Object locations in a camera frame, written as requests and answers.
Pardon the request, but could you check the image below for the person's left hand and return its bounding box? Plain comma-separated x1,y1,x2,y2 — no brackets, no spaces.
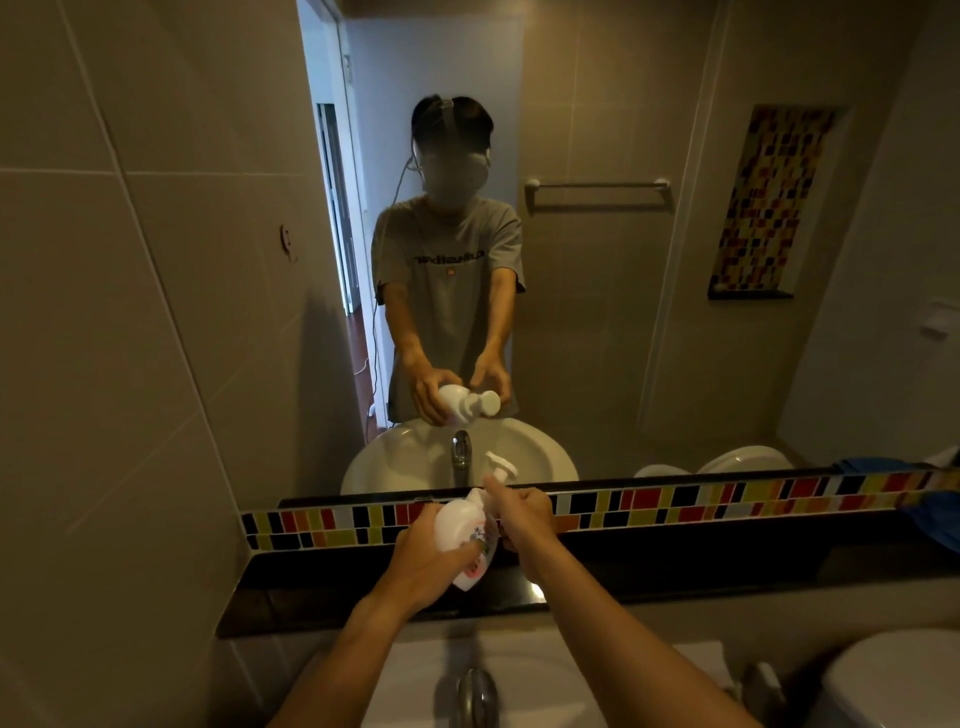
372,500,488,618

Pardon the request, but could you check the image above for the person's right hand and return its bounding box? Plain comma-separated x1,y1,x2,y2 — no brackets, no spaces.
483,480,561,584

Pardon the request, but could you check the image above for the white soap bottle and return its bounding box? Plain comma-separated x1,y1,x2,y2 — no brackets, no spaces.
433,487,501,594

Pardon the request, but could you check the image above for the white pump head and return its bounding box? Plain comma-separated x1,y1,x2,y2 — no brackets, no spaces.
483,450,520,490

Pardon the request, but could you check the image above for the person's right forearm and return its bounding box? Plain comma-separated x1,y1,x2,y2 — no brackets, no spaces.
517,541,762,728

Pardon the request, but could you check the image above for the person's left forearm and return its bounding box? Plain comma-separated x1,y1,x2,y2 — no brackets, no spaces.
266,592,425,728

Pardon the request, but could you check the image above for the chrome faucet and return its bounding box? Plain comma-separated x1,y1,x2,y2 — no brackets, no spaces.
456,666,501,728

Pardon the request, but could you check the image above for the white sink basin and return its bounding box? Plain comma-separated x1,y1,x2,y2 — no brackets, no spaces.
372,621,740,728

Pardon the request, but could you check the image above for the black stone ledge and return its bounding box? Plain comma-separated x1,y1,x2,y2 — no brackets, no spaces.
215,510,960,641

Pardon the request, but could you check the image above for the white toilet tank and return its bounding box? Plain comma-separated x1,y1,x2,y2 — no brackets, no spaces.
806,628,960,728

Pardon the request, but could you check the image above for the blue cloth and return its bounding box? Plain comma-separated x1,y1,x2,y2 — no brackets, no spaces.
898,487,960,555

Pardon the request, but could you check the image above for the large wall mirror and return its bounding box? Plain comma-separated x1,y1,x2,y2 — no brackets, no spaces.
296,0,960,501

